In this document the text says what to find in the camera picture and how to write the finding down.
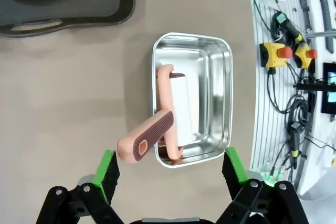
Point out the dark grey serving tray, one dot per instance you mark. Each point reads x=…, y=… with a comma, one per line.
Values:
x=78, y=11

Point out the black pendant green label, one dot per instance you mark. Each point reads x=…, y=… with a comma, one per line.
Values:
x=282, y=19

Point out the yellow emergency stop box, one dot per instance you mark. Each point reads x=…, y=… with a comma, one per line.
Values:
x=303, y=53
x=270, y=56

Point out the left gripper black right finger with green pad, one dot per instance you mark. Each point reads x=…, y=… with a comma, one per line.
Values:
x=233, y=169

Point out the black pendant yellow band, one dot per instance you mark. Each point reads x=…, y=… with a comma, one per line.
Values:
x=295, y=140

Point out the white ribbed mount plate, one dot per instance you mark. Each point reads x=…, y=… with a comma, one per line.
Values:
x=262, y=103

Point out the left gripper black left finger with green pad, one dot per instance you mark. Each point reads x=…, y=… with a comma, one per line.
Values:
x=103, y=171

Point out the pink lint roller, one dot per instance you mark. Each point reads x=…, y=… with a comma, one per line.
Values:
x=147, y=134

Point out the stainless steel rectangular container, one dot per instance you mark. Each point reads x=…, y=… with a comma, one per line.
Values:
x=210, y=77

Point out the black monitor screen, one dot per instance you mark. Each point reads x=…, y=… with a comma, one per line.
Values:
x=330, y=90

